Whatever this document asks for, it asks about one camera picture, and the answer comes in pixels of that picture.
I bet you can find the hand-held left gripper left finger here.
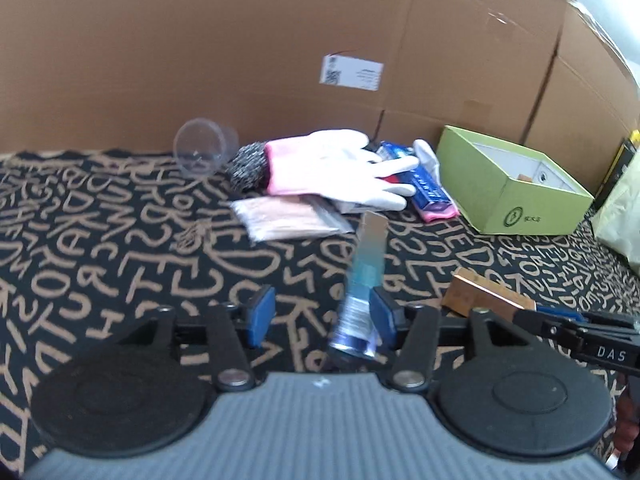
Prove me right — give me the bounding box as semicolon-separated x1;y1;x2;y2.
127;285;277;392

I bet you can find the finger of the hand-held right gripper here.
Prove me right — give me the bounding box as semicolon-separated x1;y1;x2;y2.
515;310;591;356
537;306;638;330

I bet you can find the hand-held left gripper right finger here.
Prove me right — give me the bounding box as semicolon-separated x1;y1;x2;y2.
369;287;538;391

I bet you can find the blue squeeze tube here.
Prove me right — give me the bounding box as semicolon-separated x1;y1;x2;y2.
327;212;387;361

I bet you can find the brown copper-coloured box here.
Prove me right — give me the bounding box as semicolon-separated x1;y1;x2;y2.
440;267;537;318

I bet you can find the light green cardboard box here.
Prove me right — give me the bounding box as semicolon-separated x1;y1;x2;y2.
436;126;595;236

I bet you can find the steel wool scrubber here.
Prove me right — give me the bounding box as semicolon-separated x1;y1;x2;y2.
226;141;273;193

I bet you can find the person's right hand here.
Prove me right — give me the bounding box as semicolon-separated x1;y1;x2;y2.
614;390;640;471

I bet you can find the pale yellow plastic bag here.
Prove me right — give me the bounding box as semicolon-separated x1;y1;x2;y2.
590;150;640;277

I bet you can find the clear bag of pink contents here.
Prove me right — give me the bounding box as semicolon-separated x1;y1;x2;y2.
230;195;355;243

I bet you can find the blue toothpaste box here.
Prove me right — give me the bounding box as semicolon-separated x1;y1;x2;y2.
376;141;453;213

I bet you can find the black letter-print cloth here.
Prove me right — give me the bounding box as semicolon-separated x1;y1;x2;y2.
0;147;640;480

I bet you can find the yellow and black package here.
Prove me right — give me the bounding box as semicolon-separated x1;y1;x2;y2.
597;130;640;211

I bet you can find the clear plastic cup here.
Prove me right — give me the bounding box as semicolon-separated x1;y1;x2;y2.
173;117;240;179

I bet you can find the white shipping label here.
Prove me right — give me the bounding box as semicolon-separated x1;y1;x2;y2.
320;54;385;92

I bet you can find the large brown cardboard box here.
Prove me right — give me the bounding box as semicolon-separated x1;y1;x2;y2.
0;0;571;157

